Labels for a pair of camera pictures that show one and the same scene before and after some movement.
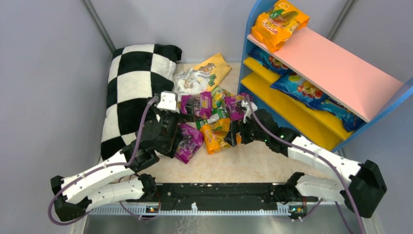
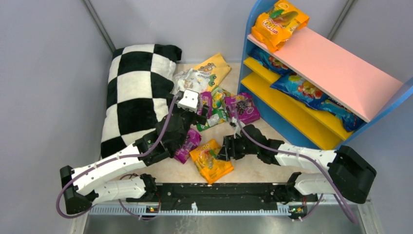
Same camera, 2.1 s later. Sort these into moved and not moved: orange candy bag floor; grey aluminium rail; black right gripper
Moved: orange candy bag floor; black right gripper
Not moved: grey aluminium rail
